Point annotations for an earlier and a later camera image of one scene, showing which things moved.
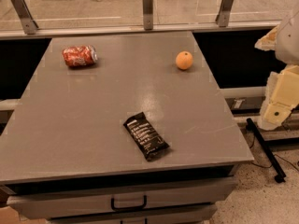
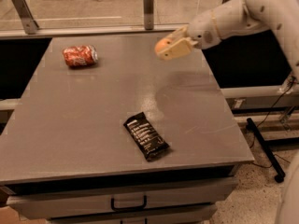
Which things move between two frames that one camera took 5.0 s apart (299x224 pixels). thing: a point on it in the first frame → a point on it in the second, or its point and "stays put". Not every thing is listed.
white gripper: [289, 41] → [202, 31]
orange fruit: [184, 60] → [162, 43]
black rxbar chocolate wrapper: [146, 136] stays put
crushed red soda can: [81, 55] stays put
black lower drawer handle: [145, 221] stays put
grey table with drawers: [121, 129] stays put
